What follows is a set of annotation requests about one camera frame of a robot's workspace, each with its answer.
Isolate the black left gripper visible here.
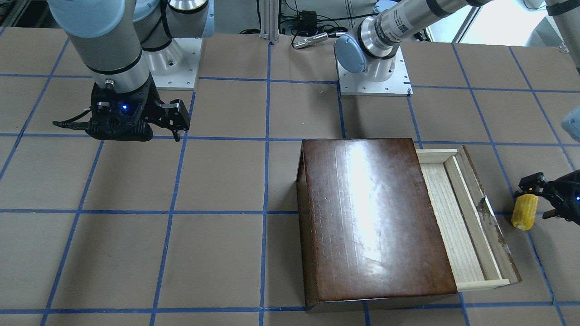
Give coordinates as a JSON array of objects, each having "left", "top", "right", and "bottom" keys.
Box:
[{"left": 514, "top": 170, "right": 580, "bottom": 225}]

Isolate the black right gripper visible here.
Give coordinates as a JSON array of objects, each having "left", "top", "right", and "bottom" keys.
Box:
[{"left": 91, "top": 77, "right": 191, "bottom": 142}]

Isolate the yellow corn cob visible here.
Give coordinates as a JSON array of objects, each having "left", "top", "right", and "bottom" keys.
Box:
[{"left": 511, "top": 194, "right": 539, "bottom": 231}]

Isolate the light wood drawer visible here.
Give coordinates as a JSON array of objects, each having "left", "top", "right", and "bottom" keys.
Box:
[{"left": 416, "top": 146, "right": 522, "bottom": 292}]

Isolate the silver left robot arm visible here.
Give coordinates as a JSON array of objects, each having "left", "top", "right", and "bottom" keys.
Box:
[{"left": 334, "top": 0, "right": 579, "bottom": 229}]

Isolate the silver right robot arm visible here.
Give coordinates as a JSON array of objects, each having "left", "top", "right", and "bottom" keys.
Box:
[{"left": 48, "top": 0, "right": 215, "bottom": 142}]

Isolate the dark wooden drawer cabinet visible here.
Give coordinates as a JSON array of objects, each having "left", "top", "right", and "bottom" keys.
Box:
[{"left": 295, "top": 138, "right": 458, "bottom": 313}]

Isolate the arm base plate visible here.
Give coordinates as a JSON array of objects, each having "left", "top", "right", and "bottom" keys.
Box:
[
  {"left": 336, "top": 46, "right": 414, "bottom": 96},
  {"left": 143, "top": 38, "right": 203, "bottom": 91}
]

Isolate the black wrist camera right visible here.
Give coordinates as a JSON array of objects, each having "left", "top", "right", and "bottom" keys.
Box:
[{"left": 86, "top": 100, "right": 153, "bottom": 142}]

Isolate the aluminium frame post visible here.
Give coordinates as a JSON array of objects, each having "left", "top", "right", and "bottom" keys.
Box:
[{"left": 258, "top": 0, "right": 280, "bottom": 45}]

